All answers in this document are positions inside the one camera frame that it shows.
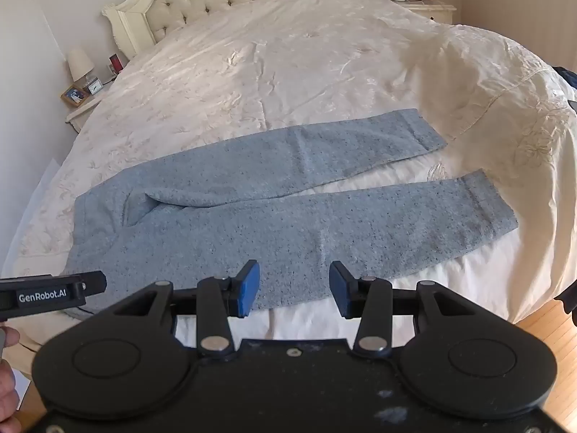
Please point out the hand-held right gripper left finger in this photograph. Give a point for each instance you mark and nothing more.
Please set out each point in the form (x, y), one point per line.
(249, 289)

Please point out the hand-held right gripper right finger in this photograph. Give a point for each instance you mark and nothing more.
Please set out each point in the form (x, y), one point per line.
(339, 292)

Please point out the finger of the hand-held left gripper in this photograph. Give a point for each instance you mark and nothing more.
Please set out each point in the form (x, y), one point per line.
(95, 283)

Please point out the blue-grey pants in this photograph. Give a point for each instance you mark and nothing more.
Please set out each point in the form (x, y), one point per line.
(279, 234)

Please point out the person's left hand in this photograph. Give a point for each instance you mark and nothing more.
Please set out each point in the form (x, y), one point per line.
(10, 397)

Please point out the white nightstand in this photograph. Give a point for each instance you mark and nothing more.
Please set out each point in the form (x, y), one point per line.
(83, 116)
(432, 8)

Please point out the small white clock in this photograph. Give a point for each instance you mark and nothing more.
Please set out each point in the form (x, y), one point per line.
(94, 86)

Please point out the cream embroidered bedspread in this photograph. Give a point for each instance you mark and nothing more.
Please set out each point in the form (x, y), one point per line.
(293, 76)

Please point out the small red box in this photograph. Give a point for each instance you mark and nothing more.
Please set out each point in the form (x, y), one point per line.
(116, 64)

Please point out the white shade table lamp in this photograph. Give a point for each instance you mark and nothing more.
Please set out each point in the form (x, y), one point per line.
(80, 63)

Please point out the dark cloth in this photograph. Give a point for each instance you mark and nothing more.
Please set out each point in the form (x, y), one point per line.
(569, 300)
(567, 85)

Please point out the small wooden photo frame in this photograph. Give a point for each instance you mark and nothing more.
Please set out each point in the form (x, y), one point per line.
(74, 95)

